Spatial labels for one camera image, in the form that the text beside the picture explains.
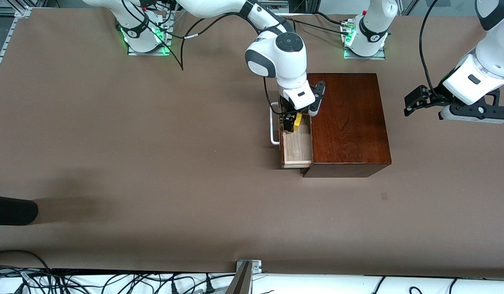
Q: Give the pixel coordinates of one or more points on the aluminium side rail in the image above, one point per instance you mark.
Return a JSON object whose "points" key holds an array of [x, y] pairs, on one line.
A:
{"points": [[7, 41]]}

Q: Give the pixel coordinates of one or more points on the black cylinder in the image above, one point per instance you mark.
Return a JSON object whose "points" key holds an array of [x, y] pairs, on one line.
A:
{"points": [[13, 210]]}

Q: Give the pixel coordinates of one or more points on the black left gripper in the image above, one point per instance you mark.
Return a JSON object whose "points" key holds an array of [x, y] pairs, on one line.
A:
{"points": [[434, 96]]}

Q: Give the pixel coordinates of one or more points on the brown table cover sheet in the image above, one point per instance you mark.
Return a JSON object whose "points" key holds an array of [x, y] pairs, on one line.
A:
{"points": [[154, 163]]}

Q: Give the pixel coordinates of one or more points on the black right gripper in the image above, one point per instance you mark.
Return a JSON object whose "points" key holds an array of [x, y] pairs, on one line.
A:
{"points": [[287, 111]]}

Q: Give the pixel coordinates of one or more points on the dark brown wooden cabinet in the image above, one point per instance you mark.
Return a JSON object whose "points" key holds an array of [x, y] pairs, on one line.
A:
{"points": [[349, 122]]}

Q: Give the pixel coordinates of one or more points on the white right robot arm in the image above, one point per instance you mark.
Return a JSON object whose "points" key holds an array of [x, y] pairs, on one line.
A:
{"points": [[284, 57]]}

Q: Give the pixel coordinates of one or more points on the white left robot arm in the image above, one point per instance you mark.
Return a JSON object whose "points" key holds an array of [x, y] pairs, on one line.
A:
{"points": [[488, 61]]}

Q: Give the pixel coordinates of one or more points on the aluminium frame with equipment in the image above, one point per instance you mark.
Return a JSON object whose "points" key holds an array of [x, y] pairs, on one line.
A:
{"points": [[309, 5]]}

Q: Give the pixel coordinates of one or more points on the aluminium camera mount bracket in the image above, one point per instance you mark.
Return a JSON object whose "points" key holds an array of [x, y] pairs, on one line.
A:
{"points": [[247, 267]]}

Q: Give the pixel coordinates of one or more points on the yellow block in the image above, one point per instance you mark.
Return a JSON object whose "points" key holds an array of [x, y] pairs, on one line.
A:
{"points": [[298, 122]]}

